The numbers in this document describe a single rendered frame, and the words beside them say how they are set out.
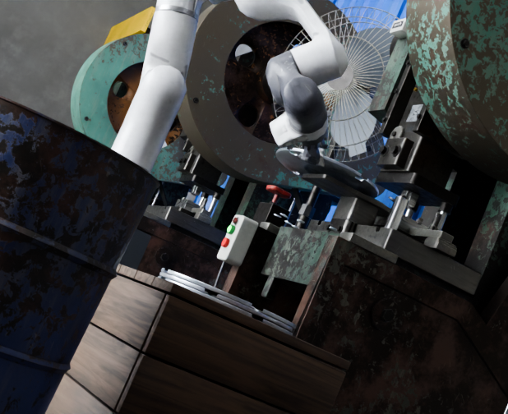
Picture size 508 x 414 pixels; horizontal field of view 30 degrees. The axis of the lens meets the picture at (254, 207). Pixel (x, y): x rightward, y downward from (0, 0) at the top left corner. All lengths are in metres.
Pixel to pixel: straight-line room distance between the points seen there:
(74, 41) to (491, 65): 7.16
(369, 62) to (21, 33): 5.98
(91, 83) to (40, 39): 3.66
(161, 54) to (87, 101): 3.08
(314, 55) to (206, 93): 1.73
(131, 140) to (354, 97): 1.27
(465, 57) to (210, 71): 1.80
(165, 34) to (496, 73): 0.78
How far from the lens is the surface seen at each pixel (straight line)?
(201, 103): 3.82
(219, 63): 3.86
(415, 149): 2.61
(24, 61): 9.05
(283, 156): 2.54
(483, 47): 2.25
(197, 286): 1.79
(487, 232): 2.65
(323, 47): 2.14
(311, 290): 2.27
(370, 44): 3.51
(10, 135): 1.36
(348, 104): 3.48
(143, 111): 2.31
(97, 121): 5.47
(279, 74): 2.12
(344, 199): 2.60
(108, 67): 5.50
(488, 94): 2.25
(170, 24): 2.38
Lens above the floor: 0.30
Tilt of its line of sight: 8 degrees up
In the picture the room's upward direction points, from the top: 23 degrees clockwise
